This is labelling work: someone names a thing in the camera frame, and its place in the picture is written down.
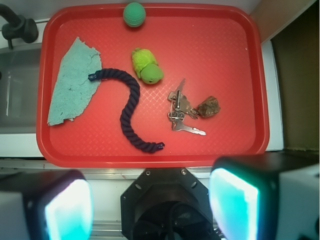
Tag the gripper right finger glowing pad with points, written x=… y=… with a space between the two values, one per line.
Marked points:
x=269 y=196

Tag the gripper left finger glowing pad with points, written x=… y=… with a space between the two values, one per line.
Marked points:
x=48 y=205

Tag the light blue cloth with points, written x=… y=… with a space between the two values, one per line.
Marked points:
x=73 y=90

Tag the brown rock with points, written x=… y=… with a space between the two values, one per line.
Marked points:
x=209 y=107

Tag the silver key bunch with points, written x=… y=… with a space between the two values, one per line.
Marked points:
x=180 y=107

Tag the red plastic tray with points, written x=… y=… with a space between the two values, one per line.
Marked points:
x=215 y=49

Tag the grey sink basin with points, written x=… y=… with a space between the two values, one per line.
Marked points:
x=19 y=78

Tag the brown cardboard panel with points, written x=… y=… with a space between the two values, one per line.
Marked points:
x=297 y=57

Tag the yellow-green plush toy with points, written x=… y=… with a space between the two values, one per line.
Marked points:
x=146 y=66

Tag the grey faucet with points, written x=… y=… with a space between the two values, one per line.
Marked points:
x=17 y=27

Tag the green dimpled ball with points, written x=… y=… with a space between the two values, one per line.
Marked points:
x=134 y=14

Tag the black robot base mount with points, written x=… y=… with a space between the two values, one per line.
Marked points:
x=167 y=204

